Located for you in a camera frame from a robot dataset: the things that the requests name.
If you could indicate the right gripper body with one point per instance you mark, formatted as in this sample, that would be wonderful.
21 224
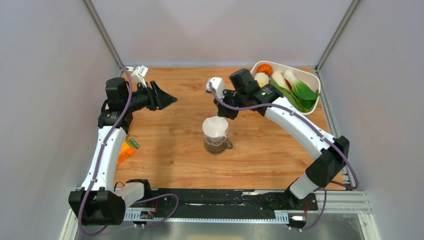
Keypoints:
237 99

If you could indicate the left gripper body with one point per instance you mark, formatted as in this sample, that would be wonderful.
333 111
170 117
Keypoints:
151 101

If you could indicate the white paper coffee filter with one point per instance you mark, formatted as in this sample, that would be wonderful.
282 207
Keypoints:
215 127

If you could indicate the clear glass dripper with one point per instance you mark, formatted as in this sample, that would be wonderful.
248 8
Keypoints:
219 140

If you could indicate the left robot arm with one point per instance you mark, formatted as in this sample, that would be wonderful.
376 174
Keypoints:
96 203

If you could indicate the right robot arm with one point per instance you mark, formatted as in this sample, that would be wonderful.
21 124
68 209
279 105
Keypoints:
328 152

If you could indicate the glass coffee server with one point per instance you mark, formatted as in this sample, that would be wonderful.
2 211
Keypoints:
216 149

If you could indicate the yellow toy cabbage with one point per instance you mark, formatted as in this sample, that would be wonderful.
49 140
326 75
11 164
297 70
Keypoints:
261 78

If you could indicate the orange toy pumpkin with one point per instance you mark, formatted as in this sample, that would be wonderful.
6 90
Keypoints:
265 68

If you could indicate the green toy leek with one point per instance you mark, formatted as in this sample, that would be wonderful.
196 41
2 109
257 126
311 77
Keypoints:
278 81

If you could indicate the red toy pepper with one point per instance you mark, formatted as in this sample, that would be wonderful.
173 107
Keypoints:
288 84

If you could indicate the green toy bok choy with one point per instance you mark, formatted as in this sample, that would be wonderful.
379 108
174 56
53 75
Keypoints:
306 96

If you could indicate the white vegetable tray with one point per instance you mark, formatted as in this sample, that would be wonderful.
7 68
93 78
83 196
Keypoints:
308 78

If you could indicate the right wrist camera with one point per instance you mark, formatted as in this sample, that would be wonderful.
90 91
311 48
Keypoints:
217 85

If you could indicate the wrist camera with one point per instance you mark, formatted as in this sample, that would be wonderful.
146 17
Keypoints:
138 74
217 85

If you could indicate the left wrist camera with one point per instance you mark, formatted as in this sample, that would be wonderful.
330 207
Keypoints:
138 74

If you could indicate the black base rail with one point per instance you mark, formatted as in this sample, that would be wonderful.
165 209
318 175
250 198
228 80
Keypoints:
219 205

